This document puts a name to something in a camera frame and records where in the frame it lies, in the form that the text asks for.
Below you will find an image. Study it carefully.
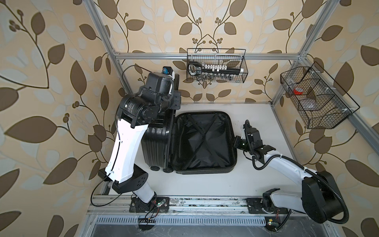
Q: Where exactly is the black hard-shell suitcase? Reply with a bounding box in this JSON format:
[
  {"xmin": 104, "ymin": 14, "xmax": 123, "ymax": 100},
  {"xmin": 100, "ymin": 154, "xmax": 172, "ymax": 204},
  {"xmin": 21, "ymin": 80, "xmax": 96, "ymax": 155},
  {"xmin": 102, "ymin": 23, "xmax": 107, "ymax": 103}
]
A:
[{"xmin": 141, "ymin": 110, "xmax": 237, "ymax": 174}]

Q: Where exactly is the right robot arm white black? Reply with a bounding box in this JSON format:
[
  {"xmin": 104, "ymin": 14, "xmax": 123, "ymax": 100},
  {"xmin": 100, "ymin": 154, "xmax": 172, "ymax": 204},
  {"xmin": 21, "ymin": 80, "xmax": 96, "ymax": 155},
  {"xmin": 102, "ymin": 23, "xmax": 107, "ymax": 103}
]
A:
[{"xmin": 234, "ymin": 120, "xmax": 350, "ymax": 225}]

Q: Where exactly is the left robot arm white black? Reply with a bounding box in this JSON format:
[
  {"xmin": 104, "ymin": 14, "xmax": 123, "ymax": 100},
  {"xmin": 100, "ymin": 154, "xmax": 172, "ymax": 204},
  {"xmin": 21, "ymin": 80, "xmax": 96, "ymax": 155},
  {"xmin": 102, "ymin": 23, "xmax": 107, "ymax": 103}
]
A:
[{"xmin": 98, "ymin": 67, "xmax": 181, "ymax": 211}]

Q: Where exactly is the red white item in basket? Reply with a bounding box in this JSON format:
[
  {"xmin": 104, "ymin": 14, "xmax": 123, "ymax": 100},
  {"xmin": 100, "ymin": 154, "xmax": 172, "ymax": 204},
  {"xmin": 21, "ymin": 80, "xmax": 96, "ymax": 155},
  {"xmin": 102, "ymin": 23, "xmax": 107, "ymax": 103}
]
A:
[{"xmin": 293, "ymin": 87, "xmax": 304, "ymax": 95}]

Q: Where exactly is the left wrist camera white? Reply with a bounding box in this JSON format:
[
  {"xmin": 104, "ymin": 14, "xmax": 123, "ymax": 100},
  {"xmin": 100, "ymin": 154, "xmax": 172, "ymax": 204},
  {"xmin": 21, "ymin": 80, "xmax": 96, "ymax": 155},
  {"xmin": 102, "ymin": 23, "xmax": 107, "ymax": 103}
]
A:
[{"xmin": 162, "ymin": 66, "xmax": 175, "ymax": 78}]

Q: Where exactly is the aluminium frame horizontal bar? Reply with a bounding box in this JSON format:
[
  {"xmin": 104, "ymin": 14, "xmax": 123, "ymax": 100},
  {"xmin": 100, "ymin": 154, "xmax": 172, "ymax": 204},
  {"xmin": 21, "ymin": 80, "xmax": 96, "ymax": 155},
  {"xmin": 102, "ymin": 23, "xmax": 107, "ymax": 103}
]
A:
[{"xmin": 114, "ymin": 53, "xmax": 301, "ymax": 60}]

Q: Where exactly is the socket set rail in basket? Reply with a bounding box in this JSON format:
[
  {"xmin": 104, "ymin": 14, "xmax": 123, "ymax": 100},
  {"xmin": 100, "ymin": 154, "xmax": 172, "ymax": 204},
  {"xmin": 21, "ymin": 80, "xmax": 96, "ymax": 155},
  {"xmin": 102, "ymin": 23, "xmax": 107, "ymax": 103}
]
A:
[{"xmin": 187, "ymin": 61, "xmax": 245, "ymax": 76}]

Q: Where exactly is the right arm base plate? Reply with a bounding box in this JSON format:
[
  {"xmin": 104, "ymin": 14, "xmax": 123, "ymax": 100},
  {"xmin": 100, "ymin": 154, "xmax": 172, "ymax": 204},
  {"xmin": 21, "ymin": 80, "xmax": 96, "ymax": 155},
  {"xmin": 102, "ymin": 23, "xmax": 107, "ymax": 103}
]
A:
[{"xmin": 246, "ymin": 197, "xmax": 289, "ymax": 214}]

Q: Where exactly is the black wire basket back wall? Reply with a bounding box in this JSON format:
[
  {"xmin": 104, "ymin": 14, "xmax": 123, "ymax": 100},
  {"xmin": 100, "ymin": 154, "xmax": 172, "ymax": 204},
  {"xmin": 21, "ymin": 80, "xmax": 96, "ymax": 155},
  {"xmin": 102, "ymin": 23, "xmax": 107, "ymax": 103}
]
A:
[{"xmin": 186, "ymin": 47, "xmax": 248, "ymax": 84}]

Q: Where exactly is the black wire basket wall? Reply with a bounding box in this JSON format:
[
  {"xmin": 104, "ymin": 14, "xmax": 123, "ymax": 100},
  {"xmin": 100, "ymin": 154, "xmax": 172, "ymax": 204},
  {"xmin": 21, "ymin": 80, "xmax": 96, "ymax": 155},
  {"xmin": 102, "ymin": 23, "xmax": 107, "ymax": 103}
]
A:
[
  {"xmin": 280, "ymin": 62, "xmax": 360, "ymax": 129},
  {"xmin": 186, "ymin": 47, "xmax": 248, "ymax": 84}
]

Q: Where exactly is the black wire basket right wall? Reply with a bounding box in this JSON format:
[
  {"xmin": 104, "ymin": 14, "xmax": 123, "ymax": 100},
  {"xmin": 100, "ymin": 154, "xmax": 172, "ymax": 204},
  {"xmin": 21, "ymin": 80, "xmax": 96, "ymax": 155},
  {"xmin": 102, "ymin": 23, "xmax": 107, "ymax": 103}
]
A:
[{"xmin": 280, "ymin": 62, "xmax": 360, "ymax": 129}]

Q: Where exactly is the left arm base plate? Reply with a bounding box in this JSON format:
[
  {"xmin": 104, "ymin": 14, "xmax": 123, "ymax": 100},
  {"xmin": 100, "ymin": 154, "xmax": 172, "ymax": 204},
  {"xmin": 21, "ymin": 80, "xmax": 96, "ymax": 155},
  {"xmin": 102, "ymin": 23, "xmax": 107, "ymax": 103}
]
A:
[{"xmin": 129, "ymin": 197, "xmax": 170, "ymax": 213}]

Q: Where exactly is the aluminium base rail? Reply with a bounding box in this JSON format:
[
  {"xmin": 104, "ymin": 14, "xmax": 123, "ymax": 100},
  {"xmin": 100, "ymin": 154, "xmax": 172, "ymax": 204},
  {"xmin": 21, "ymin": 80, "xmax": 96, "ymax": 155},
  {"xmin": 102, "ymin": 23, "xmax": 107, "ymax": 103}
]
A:
[{"xmin": 87, "ymin": 195, "xmax": 332, "ymax": 217}]

